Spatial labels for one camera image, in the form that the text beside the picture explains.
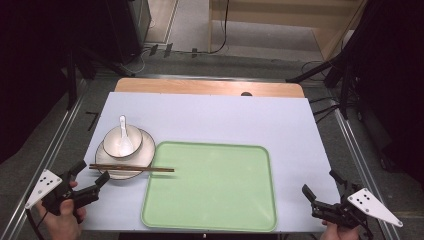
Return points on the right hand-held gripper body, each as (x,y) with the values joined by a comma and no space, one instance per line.
(366,203)

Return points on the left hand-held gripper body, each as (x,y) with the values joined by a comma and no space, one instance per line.
(80,196)

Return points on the brown wooden chopstick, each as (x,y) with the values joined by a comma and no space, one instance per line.
(113,165)
(113,168)

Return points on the white bowl with dark rim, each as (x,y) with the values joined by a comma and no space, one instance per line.
(113,140)

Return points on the white ceramic spoon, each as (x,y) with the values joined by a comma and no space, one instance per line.
(125,145)

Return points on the white plate with dark rim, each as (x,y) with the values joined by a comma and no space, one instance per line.
(146,151)

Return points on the light green tray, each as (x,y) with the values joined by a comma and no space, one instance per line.
(213,190)

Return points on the person's left hand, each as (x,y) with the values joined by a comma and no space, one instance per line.
(63,225)

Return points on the person's right hand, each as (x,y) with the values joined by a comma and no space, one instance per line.
(338,234)

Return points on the black stand legs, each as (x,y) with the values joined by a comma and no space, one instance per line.
(71,80)
(345,86)

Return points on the dark curtain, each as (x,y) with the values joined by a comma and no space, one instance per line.
(30,66)
(393,83)

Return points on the pale table cover sheet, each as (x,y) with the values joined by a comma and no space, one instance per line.
(216,116)

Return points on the black cabinet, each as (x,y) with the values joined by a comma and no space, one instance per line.
(128,30)

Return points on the light wooden shelf unit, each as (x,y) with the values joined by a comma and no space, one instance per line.
(266,20)

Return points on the metal floor rail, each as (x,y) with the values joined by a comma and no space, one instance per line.
(361,166)
(50,156)

